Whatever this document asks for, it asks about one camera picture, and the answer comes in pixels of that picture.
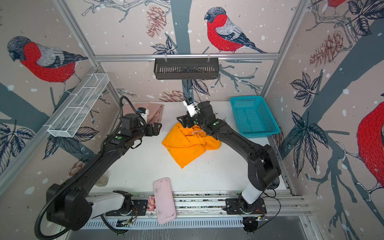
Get pink shorts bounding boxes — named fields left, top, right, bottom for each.
left=123, top=103, right=164, bottom=124

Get orange shorts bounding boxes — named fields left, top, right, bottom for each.
left=162, top=123, right=221, bottom=169

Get teal plastic basket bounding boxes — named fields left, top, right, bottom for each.
left=230, top=96, right=281, bottom=138

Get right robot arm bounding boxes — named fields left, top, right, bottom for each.
left=177, top=98, right=282, bottom=214

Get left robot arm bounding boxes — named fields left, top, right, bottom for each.
left=35, top=114, right=162, bottom=231

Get small clear plastic jar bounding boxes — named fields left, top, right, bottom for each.
left=95, top=175, right=109, bottom=188

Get small pink toy figure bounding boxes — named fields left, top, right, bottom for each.
left=147, top=196, right=156, bottom=212

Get pink tray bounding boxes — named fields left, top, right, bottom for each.
left=153, top=177, right=177, bottom=225

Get left circuit board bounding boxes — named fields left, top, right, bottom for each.
left=116, top=220, right=135, bottom=228

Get circuit board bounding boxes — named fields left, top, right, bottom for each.
left=116, top=220, right=135, bottom=228
left=247, top=215, right=269, bottom=223

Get right circuit board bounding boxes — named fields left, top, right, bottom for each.
left=247, top=215, right=269, bottom=223

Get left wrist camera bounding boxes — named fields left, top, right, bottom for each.
left=138, top=107, right=149, bottom=122

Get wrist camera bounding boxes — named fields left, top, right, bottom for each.
left=183, top=98, right=198, bottom=117
left=138, top=107, right=149, bottom=122

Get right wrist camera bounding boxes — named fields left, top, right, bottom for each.
left=183, top=98, right=198, bottom=117

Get black hanging wire basket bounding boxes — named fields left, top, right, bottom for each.
left=154, top=58, right=220, bottom=80

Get aluminium frame crossbar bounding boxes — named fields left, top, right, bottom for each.
left=94, top=53, right=280, bottom=63

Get white wire mesh shelf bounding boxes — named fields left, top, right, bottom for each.
left=48, top=73, right=110, bottom=138

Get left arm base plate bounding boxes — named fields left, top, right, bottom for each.
left=106, top=199, right=149, bottom=217

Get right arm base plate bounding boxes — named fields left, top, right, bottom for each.
left=223, top=196, right=267, bottom=215

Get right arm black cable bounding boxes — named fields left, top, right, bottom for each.
left=254, top=188, right=282, bottom=230

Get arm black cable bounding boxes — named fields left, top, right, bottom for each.
left=33, top=95, right=139, bottom=240
left=254, top=188, right=282, bottom=230

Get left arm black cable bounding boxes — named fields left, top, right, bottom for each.
left=33, top=95, right=139, bottom=240

